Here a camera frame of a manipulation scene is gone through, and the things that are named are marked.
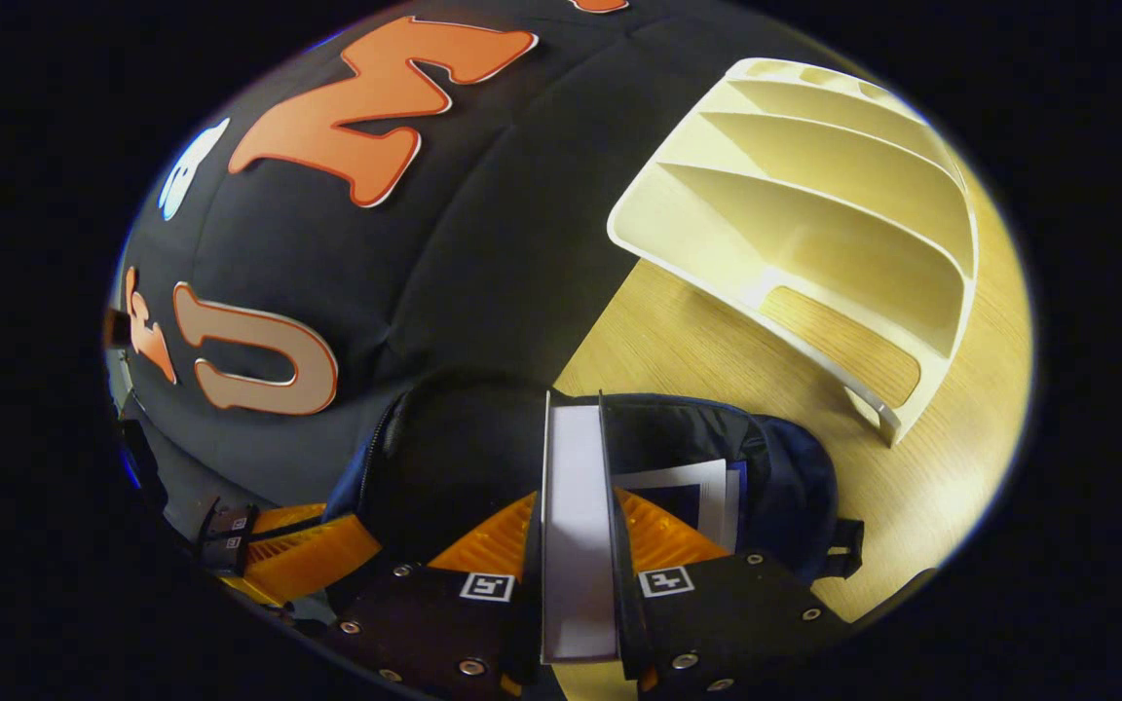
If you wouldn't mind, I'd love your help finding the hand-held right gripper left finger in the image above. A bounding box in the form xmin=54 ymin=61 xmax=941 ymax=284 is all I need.
xmin=325 ymin=490 xmax=544 ymax=701

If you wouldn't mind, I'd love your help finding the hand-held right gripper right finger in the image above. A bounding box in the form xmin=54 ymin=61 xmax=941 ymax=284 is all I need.
xmin=610 ymin=487 xmax=854 ymax=697

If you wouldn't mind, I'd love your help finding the white portrait cover book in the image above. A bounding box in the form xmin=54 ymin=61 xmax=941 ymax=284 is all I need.
xmin=537 ymin=389 xmax=652 ymax=681

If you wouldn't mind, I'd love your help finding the blue cover book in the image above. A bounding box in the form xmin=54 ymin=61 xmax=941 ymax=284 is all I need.
xmin=615 ymin=459 xmax=749 ymax=556

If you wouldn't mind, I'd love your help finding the blue schoolbag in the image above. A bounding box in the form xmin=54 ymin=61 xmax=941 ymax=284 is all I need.
xmin=325 ymin=375 xmax=866 ymax=609

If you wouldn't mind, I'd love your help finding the white bookshelf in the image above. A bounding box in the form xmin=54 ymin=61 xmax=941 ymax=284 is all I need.
xmin=606 ymin=56 xmax=981 ymax=448

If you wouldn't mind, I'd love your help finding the black backdrop cloth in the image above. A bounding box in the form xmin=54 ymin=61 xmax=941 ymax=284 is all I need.
xmin=113 ymin=0 xmax=815 ymax=585

